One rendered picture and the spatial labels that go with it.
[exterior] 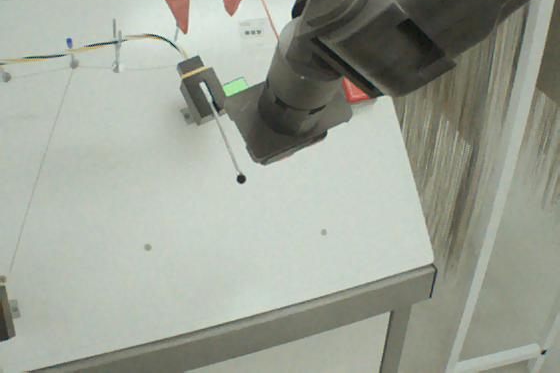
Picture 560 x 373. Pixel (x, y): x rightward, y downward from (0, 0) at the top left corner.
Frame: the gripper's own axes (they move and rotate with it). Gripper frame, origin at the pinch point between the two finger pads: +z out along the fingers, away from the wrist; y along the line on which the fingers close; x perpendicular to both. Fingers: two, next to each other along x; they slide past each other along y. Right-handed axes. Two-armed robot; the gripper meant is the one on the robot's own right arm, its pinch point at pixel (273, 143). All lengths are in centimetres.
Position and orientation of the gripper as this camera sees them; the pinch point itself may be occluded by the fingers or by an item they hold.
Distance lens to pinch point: 60.4
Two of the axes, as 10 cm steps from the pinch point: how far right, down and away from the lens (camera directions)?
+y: -8.6, 4.0, -3.0
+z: -1.7, 3.3, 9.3
